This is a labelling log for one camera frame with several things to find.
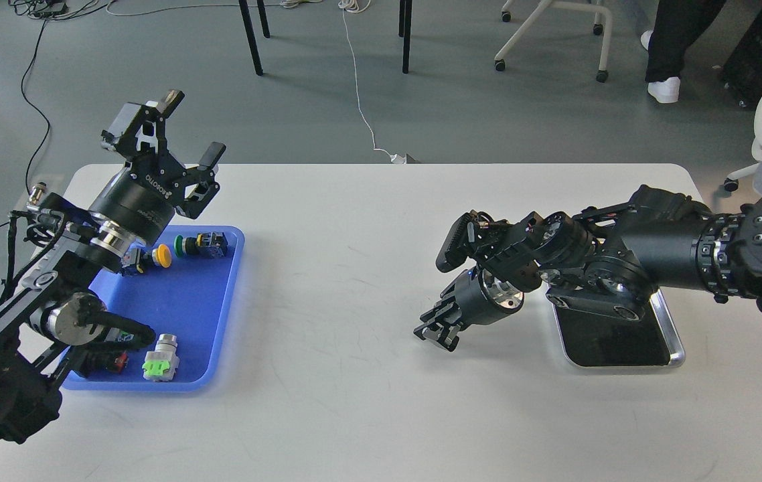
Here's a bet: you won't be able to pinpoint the blue plastic tray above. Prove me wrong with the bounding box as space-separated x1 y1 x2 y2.
63 225 244 392

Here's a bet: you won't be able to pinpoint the black cable on floor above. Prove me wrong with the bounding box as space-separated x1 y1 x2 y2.
0 0 104 335

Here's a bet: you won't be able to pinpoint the green silver push button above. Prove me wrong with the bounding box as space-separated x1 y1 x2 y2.
141 333 180 382

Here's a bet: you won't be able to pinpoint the black table legs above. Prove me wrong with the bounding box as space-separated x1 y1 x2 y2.
238 0 414 76

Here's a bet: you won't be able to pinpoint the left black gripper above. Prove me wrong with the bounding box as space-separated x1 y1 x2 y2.
90 90 227 244

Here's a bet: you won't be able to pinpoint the red emergency stop button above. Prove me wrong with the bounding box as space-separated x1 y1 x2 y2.
76 348 130 377

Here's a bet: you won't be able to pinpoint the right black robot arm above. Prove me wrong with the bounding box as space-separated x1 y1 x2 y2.
414 184 762 351

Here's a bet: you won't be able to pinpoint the yellow push button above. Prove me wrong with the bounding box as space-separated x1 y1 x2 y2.
120 244 173 276

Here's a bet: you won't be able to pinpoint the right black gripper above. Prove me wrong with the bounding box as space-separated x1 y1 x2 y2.
412 268 525 353

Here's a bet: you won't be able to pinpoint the white cable on floor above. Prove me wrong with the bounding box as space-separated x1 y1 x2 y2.
106 0 408 165

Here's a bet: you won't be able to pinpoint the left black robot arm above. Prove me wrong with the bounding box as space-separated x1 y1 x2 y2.
0 90 226 445

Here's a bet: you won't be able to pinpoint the person legs white shoes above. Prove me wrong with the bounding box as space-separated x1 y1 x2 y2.
640 1 726 104

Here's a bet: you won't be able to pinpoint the white chair base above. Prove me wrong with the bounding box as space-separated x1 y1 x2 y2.
492 1 615 84

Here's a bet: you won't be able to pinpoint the silver metal tray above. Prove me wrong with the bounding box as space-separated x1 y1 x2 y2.
553 290 686 373

